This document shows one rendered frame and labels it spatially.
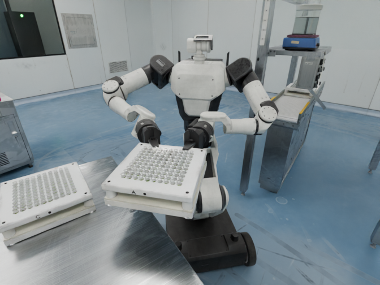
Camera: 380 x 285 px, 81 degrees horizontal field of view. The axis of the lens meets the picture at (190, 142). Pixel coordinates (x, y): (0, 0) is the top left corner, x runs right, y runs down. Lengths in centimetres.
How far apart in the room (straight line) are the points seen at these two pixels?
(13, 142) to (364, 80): 515
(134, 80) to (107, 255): 79
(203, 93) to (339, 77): 409
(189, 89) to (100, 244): 76
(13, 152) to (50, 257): 219
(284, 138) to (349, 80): 318
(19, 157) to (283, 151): 259
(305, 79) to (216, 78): 75
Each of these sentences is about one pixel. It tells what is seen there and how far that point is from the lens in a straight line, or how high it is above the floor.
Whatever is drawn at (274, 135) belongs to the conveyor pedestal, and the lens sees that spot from 198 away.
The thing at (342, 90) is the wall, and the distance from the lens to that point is 505.
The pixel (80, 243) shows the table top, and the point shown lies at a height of 82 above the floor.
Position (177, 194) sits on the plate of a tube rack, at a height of 100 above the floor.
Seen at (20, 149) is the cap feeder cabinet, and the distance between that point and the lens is 289.
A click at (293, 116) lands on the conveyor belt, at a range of 180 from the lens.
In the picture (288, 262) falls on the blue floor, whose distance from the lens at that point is 178.
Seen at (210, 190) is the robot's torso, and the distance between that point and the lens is 117.
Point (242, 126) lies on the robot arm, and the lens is 97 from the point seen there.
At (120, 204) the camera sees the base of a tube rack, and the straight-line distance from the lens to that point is 65.
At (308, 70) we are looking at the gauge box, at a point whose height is 112.
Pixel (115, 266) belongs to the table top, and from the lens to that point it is 69.
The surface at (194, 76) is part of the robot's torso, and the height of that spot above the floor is 116.
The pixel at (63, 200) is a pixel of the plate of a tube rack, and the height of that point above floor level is 89.
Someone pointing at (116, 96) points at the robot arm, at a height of 108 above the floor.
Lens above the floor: 137
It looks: 27 degrees down
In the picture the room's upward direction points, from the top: straight up
